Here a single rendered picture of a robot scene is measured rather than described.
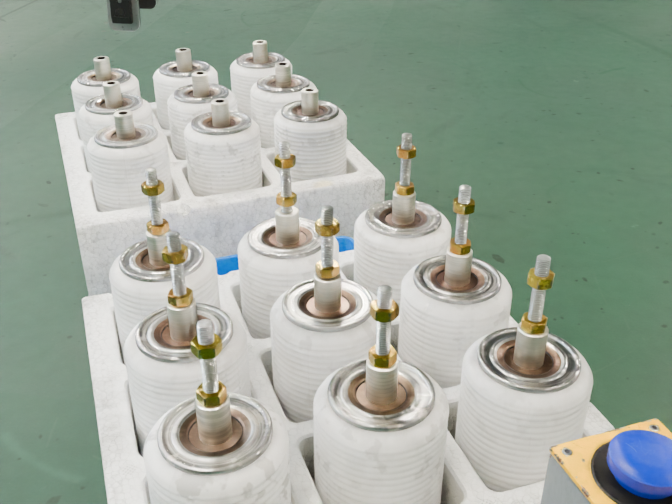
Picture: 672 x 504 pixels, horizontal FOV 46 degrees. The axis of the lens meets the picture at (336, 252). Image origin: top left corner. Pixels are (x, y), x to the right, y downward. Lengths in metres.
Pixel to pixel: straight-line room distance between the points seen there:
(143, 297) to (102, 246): 0.29
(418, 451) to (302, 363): 0.14
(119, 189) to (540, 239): 0.66
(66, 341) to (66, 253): 0.23
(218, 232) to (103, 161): 0.16
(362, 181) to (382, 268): 0.29
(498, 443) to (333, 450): 0.13
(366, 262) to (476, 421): 0.23
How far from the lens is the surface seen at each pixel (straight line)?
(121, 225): 0.98
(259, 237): 0.75
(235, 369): 0.63
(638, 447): 0.45
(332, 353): 0.63
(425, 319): 0.68
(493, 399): 0.59
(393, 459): 0.55
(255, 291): 0.75
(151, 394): 0.63
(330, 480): 0.59
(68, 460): 0.93
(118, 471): 0.64
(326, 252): 0.63
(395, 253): 0.76
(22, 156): 1.67
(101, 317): 0.80
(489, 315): 0.67
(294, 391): 0.67
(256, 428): 0.54
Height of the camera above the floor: 0.62
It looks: 30 degrees down
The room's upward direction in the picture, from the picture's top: straight up
